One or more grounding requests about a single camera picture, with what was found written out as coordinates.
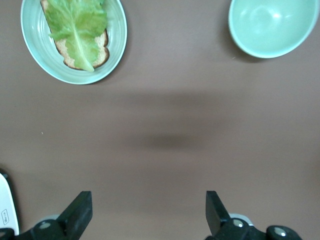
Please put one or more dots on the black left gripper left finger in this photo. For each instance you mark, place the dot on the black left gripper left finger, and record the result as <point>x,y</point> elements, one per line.
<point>75,217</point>

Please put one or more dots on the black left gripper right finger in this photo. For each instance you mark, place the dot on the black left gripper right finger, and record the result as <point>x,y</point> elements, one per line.
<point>217,217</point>

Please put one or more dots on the white toaster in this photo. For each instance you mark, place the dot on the white toaster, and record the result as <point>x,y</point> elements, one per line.
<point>6,200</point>

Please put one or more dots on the toasted bread slice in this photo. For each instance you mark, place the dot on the toasted bread slice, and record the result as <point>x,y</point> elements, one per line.
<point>101,53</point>

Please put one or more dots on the green plate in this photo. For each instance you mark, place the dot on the green plate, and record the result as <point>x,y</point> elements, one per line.
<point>35,45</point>

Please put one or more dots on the green lettuce leaf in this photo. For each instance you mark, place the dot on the green lettuce leaf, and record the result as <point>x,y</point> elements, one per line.
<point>77,32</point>

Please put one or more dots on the small green bowl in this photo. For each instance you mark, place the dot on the small green bowl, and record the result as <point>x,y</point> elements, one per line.
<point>270,27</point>

